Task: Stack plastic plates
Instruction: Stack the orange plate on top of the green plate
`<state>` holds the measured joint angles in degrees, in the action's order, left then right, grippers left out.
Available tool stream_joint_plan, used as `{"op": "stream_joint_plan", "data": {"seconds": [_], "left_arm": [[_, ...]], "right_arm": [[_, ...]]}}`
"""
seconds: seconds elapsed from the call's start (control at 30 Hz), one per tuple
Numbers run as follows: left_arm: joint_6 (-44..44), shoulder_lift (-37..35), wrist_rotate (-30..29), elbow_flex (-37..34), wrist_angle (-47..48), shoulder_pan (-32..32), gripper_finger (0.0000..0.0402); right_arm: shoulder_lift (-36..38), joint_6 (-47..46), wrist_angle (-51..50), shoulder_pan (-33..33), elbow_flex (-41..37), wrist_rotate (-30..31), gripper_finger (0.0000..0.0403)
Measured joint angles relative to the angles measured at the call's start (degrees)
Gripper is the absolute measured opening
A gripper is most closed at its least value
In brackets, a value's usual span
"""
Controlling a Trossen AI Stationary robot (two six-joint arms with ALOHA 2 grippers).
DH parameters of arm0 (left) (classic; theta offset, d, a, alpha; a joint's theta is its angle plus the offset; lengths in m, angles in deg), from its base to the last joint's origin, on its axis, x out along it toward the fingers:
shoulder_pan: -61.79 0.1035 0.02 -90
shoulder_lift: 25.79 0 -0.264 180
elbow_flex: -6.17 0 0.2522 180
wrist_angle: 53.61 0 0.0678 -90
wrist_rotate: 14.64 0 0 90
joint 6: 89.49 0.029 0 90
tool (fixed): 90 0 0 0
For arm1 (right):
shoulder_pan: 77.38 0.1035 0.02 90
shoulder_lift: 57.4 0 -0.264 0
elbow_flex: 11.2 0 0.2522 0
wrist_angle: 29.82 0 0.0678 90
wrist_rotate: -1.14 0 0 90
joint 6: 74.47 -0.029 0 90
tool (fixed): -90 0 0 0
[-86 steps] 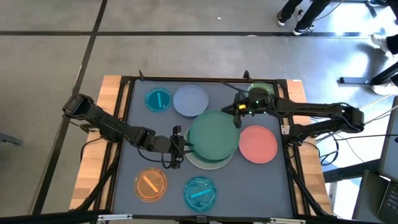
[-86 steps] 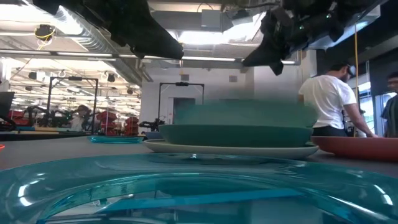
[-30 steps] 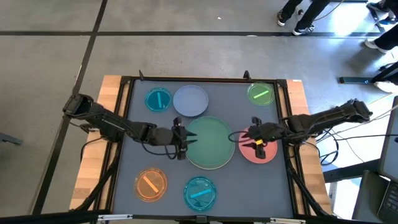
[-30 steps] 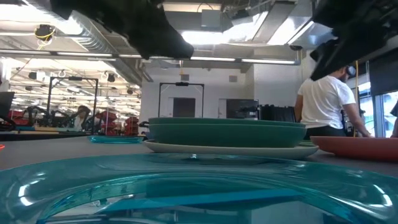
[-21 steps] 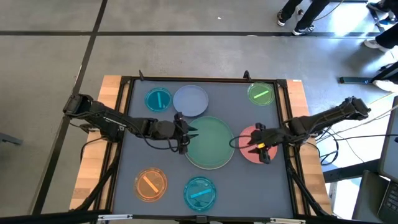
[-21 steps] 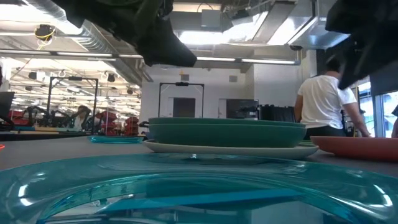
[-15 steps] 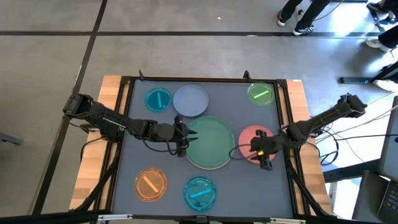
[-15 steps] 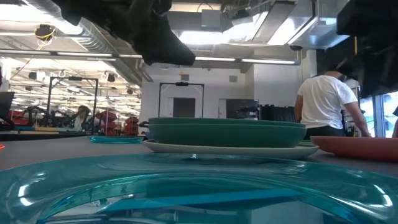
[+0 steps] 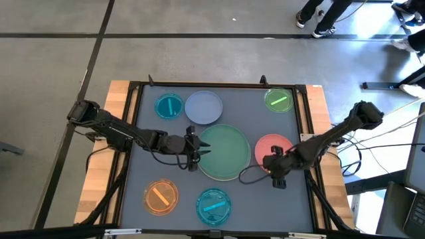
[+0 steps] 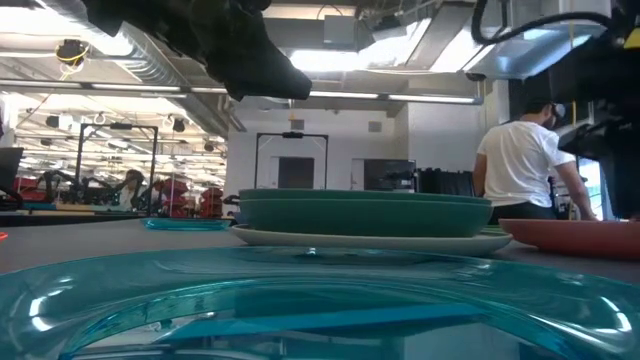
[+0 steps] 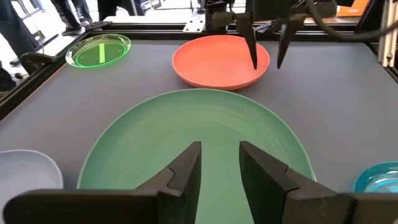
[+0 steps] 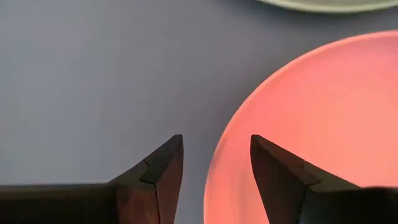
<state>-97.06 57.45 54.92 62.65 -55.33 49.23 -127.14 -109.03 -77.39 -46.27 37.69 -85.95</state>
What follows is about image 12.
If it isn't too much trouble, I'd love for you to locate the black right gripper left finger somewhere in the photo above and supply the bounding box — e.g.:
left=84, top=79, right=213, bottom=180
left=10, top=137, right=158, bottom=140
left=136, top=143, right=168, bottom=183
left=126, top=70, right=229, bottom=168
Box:
left=0, top=134, right=184, bottom=224

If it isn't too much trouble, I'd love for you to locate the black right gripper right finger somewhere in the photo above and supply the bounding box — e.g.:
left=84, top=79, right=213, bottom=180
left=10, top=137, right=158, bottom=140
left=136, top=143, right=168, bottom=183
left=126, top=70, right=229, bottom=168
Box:
left=250, top=134, right=398, bottom=224

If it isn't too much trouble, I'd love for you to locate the coral plastic plate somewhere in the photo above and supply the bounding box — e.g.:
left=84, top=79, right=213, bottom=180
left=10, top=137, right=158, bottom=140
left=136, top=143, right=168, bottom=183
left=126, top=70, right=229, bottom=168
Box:
left=203, top=29, right=398, bottom=224

